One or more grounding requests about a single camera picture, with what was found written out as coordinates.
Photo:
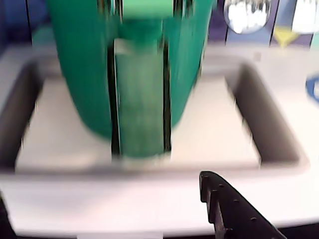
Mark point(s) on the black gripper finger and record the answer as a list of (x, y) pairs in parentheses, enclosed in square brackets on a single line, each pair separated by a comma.
[(231, 211), (5, 224)]

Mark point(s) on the blue toy kitchen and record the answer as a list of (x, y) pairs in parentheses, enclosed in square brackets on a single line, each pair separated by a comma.
[(149, 199)]

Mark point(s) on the grey sink basin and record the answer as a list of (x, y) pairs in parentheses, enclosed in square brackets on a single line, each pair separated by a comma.
[(274, 124)]

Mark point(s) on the blue trivet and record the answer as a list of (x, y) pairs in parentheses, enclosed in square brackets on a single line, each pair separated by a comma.
[(309, 84)]

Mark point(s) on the steel skimmer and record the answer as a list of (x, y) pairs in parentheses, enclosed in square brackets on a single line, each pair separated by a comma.
[(245, 17)]

